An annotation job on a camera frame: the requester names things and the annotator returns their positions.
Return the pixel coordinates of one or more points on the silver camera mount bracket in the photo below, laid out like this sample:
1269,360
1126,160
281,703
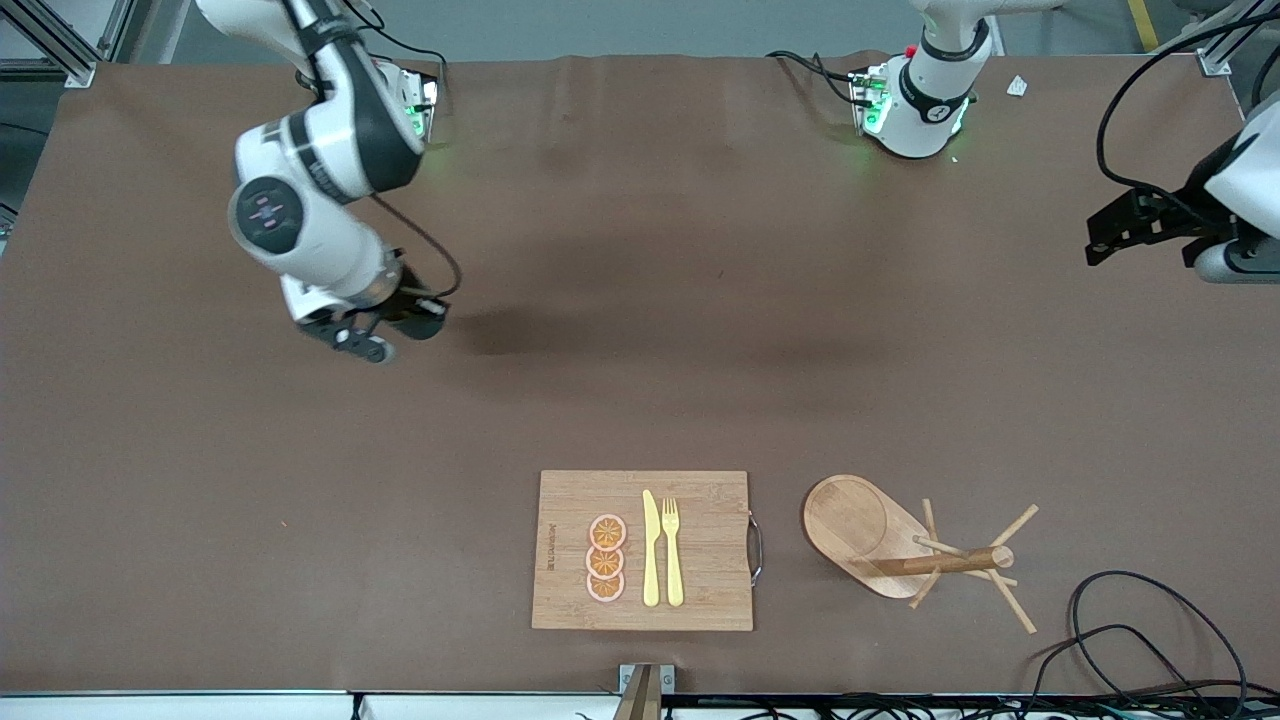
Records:
645,690

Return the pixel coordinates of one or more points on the yellow plastic fork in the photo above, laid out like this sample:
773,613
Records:
673,570

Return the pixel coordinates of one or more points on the brown table cover mat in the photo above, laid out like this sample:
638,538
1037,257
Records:
640,300

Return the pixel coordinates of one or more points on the aluminium frame profile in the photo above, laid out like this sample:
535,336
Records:
60,45
1225,40

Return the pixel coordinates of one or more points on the yellow plastic knife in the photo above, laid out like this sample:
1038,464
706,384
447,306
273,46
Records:
651,560

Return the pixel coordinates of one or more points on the small white paper scrap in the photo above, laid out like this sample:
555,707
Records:
1017,86

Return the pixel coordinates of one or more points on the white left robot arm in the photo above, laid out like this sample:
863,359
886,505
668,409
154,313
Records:
920,110

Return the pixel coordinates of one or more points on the orange slice toy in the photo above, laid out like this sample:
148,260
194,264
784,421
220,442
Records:
607,532
605,564
605,590

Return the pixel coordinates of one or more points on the wooden cup rack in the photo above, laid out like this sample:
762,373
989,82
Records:
850,520

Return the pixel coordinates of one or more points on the white table edge rail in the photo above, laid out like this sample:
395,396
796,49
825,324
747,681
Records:
200,706

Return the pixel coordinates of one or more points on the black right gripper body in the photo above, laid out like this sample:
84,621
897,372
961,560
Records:
408,309

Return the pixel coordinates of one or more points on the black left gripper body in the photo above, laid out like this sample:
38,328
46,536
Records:
1187,212

